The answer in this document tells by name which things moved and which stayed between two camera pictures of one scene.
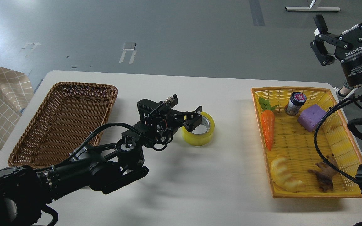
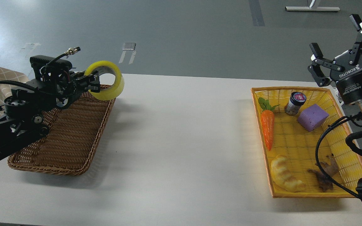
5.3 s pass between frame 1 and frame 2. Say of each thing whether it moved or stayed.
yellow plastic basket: stayed
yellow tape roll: moved
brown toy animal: stayed
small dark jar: stayed
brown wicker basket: stayed
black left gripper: moved
